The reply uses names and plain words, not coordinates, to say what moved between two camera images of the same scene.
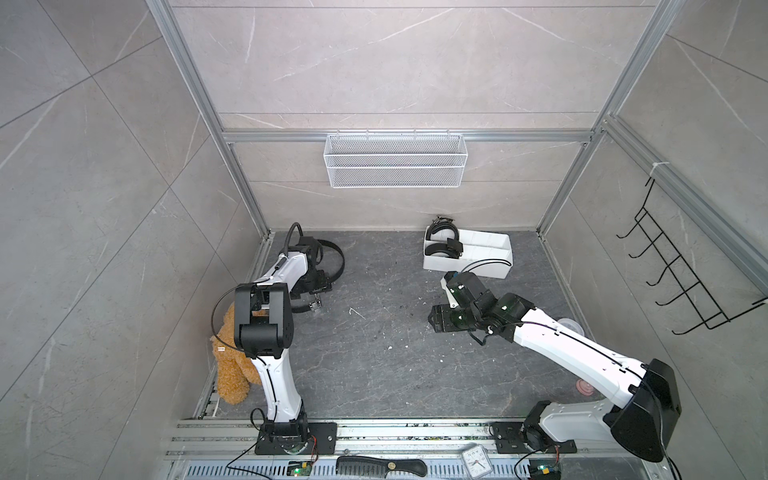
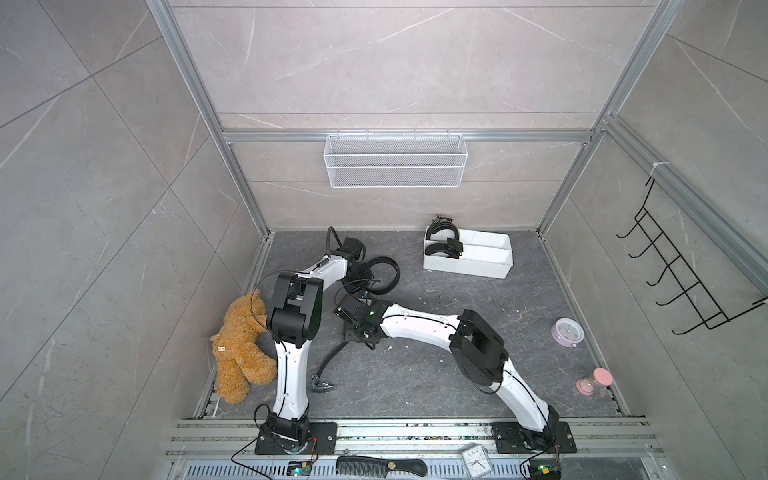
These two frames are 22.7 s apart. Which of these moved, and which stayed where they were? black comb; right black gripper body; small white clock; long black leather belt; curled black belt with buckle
Moved: right black gripper body; curled black belt with buckle
Stayed: long black leather belt; small white clock; black comb
